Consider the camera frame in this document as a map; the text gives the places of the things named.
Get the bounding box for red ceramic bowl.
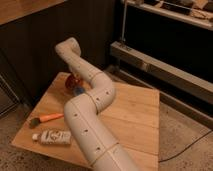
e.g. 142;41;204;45
65;74;83;91

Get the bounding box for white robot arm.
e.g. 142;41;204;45
55;37;139;171

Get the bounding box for blue sponge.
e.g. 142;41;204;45
74;87;85;96

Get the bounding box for orange toy carrot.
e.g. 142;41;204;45
29;113;63;129

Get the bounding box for white plastic bottle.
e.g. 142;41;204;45
32;130;71;145

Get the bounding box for metal pole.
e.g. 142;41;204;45
121;0;128;45

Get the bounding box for cluttered upper shelf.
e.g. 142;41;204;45
121;0;213;31

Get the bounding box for grey metal rail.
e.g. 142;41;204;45
110;41;213;105

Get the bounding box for black floor cable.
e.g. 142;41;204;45
158;129;213;164

